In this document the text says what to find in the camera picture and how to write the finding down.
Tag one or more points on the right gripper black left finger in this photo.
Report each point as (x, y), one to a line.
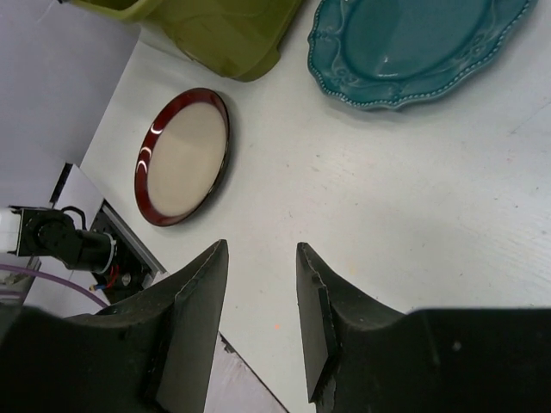
(151, 352)

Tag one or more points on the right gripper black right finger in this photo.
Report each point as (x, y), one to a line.
(363, 356)

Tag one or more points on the beige plate with red rim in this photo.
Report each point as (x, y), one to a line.
(183, 157)

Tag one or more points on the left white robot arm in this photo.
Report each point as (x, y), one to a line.
(58, 233)

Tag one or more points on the green plastic bin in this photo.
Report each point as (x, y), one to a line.
(234, 39)

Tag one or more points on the teal scalloped plate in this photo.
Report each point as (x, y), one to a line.
(389, 54)

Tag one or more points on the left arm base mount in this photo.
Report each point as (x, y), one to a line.
(133, 268)

